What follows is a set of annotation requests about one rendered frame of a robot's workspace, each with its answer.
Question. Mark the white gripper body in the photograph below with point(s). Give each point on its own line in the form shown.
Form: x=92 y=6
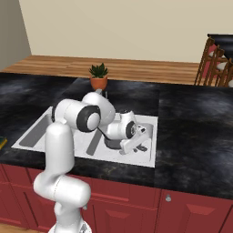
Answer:
x=133 y=144

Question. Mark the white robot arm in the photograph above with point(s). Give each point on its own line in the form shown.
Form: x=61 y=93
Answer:
x=59 y=145

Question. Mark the dark grey pan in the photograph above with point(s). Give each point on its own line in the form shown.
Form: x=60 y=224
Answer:
x=112 y=143

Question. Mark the white double sink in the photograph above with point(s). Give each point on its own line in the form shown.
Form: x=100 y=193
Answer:
x=36 y=133

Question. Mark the yellow green sponge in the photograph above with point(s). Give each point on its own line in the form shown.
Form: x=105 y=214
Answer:
x=2 y=142

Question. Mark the red drawer front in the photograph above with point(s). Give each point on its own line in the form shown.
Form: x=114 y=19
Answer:
x=121 y=189

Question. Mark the grey round knob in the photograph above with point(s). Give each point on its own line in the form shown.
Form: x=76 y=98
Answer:
x=168 y=198

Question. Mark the grey tap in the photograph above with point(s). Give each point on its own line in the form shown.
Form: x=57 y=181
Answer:
x=104 y=92

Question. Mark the green plant in terracotta pot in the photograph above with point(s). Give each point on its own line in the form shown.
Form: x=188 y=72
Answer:
x=99 y=79

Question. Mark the red cupboard door with knob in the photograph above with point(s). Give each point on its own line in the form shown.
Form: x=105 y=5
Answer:
x=194 y=215

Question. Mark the brown wooden chair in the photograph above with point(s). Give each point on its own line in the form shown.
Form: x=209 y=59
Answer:
x=219 y=71
x=230 y=77
x=206 y=65

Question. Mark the black table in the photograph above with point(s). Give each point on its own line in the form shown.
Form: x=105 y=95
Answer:
x=224 y=41

